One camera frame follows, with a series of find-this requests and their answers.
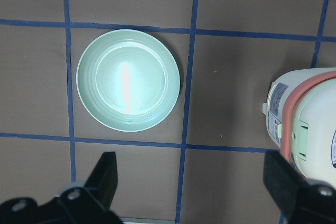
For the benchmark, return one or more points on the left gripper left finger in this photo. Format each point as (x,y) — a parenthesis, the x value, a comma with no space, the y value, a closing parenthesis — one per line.
(102,182)

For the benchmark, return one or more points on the white rice cooker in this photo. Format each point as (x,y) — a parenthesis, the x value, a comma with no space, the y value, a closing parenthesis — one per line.
(300,119)

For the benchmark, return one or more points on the green plate left side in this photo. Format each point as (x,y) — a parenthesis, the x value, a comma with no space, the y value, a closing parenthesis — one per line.
(128,80)

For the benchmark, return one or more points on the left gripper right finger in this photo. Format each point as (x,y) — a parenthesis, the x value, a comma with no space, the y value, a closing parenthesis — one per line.
(282,181)

